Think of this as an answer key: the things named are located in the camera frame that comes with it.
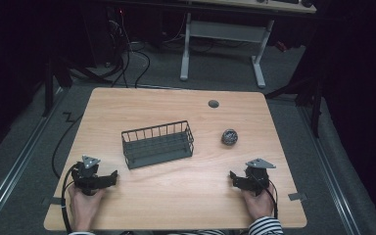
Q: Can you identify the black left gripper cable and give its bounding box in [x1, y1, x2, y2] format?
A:
[60, 163, 80, 235]

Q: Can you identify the person's right hand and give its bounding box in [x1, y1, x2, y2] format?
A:
[241, 182, 276, 221]

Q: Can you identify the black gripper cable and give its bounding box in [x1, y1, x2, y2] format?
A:
[60, 163, 80, 235]
[266, 178, 279, 220]

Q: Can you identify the metal floor rail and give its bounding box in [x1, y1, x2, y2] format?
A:
[298, 105, 364, 235]
[0, 87, 67, 229]

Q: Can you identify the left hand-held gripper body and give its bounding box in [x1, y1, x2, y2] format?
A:
[70, 155, 112, 197]

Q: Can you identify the black metal stand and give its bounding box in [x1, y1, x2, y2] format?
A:
[265, 72, 325, 139]
[41, 53, 74, 118]

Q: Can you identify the dark wire basket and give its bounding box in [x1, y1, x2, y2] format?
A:
[120, 119, 196, 170]

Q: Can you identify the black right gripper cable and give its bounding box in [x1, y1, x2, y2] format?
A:
[266, 178, 279, 220]

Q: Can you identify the black floor cable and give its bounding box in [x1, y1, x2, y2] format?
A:
[51, 112, 83, 180]

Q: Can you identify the white-framed desk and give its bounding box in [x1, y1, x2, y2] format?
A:
[179, 0, 317, 90]

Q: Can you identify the person's left hand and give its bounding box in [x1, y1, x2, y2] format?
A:
[68, 185, 108, 232]

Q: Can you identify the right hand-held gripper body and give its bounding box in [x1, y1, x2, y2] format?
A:
[239, 158, 277, 197]

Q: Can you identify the bundle of black cables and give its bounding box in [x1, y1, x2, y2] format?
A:
[106, 9, 152, 90]

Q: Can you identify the grey patterned ball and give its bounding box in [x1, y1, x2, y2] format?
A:
[220, 128, 239, 147]

